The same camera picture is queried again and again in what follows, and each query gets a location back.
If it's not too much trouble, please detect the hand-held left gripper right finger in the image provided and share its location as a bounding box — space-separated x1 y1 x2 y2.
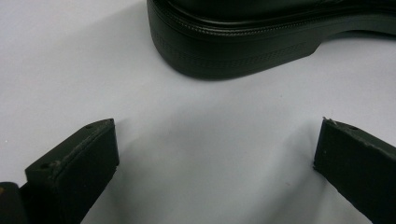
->
313 117 396 224

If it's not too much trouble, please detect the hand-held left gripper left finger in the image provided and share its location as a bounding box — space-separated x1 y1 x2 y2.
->
19 118 120 224

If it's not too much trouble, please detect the black leather shoe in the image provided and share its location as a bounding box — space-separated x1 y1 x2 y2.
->
147 0 396 80

